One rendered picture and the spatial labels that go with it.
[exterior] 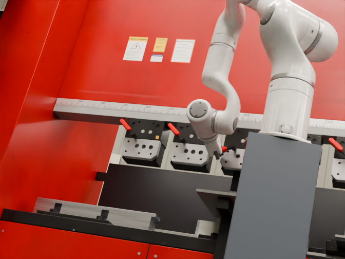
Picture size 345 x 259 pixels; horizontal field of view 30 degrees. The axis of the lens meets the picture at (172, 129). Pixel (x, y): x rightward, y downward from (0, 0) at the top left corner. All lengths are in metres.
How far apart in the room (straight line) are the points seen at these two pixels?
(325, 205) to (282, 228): 1.32
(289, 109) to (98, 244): 0.93
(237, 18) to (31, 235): 1.06
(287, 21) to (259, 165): 0.41
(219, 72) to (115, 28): 0.79
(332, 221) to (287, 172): 1.27
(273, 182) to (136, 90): 1.18
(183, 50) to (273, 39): 0.93
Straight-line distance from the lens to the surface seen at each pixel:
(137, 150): 2.48
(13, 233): 2.44
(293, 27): 1.75
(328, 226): 2.81
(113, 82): 2.67
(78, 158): 2.95
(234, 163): 2.35
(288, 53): 1.74
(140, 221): 2.38
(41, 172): 2.69
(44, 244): 2.36
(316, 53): 1.83
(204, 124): 2.08
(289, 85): 1.69
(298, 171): 1.57
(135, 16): 2.82
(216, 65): 2.16
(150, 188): 3.01
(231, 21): 2.21
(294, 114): 1.66
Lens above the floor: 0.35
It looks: 23 degrees up
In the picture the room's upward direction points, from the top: 14 degrees clockwise
